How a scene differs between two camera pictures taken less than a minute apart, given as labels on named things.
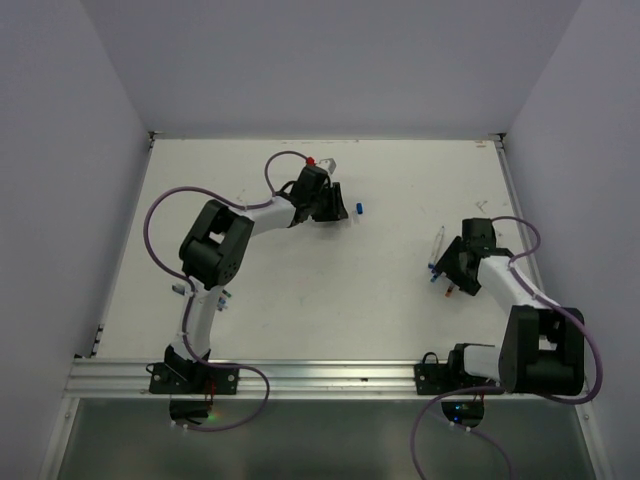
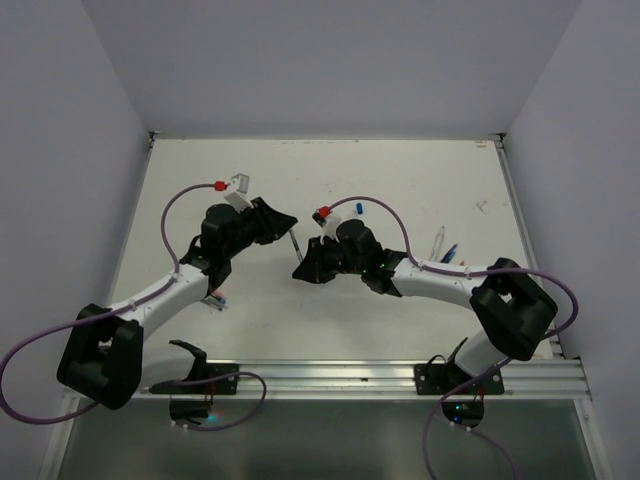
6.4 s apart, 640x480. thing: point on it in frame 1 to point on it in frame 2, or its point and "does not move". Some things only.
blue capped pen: (432, 262) does not move
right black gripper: (447, 263) to (313, 266)
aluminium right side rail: (519, 217) does not move
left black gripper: (336, 210) to (272, 223)
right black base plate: (437, 378) does not move
